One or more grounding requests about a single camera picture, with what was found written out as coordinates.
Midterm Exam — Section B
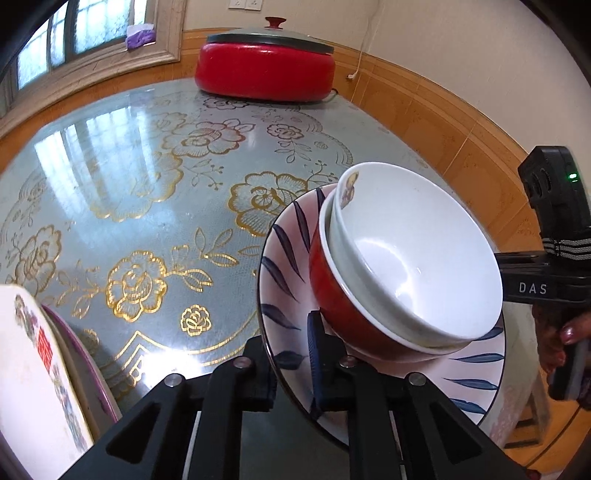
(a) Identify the wooden stool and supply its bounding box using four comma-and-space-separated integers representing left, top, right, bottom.
503, 364, 559, 450

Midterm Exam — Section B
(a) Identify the red electric pot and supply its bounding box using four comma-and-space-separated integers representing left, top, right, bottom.
194, 43, 338, 102

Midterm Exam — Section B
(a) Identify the blue striped white bowl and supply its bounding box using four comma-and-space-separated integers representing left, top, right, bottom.
257, 182, 506, 450

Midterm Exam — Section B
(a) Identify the grey pot lid red knob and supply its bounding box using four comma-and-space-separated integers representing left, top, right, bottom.
205, 17, 335, 55

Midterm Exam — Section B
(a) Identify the small white plate red print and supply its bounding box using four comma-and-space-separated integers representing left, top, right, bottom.
0, 285, 95, 469

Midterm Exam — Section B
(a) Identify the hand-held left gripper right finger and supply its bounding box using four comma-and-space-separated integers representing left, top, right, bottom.
307, 311, 529, 480

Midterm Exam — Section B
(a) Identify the white power cord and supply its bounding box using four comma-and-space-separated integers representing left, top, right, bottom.
347, 0, 384, 80

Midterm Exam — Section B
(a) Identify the purple tissue pack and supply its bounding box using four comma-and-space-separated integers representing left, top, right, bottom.
124, 23, 156, 49

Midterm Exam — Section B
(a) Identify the person's right hand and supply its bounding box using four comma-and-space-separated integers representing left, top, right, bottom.
531, 305, 591, 384

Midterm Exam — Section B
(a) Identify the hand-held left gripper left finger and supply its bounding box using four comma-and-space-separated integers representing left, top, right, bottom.
59, 336, 278, 480

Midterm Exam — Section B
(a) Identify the red bowl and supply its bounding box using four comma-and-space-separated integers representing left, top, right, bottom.
308, 196, 451, 361

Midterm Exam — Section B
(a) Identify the pink floral plate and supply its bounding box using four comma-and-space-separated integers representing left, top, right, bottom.
41, 305, 122, 444

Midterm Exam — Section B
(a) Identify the window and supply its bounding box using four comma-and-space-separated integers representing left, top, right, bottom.
0, 0, 185, 121

